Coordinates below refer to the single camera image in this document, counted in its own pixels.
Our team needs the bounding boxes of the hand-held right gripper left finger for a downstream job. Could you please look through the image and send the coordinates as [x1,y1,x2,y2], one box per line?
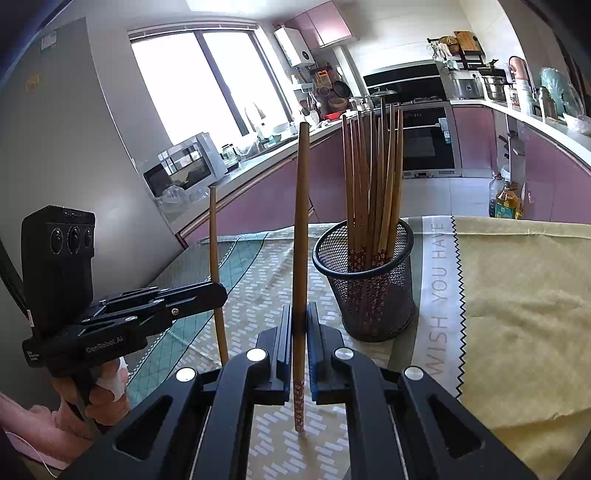
[58,307,294,480]

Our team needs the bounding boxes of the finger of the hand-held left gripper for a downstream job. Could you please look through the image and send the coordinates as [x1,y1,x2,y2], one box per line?
[83,282,228,344]
[95,286,163,309]

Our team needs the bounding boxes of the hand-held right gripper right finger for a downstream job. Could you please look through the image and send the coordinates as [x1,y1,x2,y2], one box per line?
[305,307,539,480]

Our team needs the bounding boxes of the wooden chopstick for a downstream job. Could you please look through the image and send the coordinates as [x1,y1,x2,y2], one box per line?
[209,186,230,367]
[291,121,311,433]

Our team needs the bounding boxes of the black mesh utensil holder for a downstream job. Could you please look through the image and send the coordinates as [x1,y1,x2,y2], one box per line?
[312,218,419,343]

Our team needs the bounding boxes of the bunch of wooden chopsticks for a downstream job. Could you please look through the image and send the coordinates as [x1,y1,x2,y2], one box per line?
[341,98,406,324]

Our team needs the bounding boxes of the person's left forearm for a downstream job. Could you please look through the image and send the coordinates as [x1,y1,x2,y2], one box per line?
[0,392,95,469]

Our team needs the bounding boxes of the hanging kitchen utensils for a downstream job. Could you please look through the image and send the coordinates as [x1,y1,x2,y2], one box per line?
[311,65,352,114]

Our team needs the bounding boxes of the person's left hand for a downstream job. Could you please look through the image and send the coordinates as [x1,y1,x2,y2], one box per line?
[51,357,131,439]

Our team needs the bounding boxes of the clear plastic bag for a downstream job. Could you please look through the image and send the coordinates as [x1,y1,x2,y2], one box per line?
[154,185,195,215]

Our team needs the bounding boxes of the white microwave oven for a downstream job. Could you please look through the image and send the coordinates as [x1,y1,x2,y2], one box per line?
[142,133,228,197]

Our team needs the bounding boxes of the grey refrigerator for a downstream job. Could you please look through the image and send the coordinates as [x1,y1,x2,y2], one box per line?
[0,16,185,305]

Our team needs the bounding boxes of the pink base cabinets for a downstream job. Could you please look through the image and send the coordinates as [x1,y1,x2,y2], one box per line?
[175,104,591,252]

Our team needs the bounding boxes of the sink faucet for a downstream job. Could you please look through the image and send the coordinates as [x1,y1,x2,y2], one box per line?
[245,102,269,139]

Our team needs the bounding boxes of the patterned green yellow tablecloth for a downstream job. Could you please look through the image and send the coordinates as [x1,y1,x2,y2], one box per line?
[124,215,591,480]

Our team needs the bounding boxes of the kitchen window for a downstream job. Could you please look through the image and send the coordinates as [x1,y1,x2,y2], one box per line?
[127,28,296,146]

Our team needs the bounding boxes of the dark liquid plastic bottle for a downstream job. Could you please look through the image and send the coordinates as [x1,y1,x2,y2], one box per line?
[488,171,506,217]

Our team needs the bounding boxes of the yellow cooking oil bottle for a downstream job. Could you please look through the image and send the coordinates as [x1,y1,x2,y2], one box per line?
[495,181,519,220]

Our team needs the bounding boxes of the black built-in oven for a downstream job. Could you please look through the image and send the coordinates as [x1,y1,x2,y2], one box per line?
[399,104,462,178]

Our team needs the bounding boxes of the white water heater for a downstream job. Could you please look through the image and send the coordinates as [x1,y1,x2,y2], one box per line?
[274,27,312,68]

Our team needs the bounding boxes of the black range hood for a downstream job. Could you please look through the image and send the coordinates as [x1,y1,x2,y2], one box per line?
[362,62,448,102]

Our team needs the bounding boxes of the silver rice cooker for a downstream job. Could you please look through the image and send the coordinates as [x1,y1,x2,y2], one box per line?
[449,69,485,100]

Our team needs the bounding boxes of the steel stock pot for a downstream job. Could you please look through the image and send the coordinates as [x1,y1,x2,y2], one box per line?
[480,74,509,101]

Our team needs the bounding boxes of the black storage rack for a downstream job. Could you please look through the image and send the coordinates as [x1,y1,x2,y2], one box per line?
[427,31,488,70]

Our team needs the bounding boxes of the mint green jar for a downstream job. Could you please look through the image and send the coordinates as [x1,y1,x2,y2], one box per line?
[517,80,534,114]

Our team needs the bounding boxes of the steel thermos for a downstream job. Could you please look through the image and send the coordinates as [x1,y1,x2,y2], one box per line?
[538,88,557,118]

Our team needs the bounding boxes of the pink kettle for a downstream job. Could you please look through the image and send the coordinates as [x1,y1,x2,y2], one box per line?
[508,56,532,84]

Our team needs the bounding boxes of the mint green appliance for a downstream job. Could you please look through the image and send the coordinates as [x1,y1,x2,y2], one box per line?
[540,67,580,116]

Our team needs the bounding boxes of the pink wall cabinet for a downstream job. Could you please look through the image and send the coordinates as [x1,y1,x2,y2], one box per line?
[284,0,354,51]

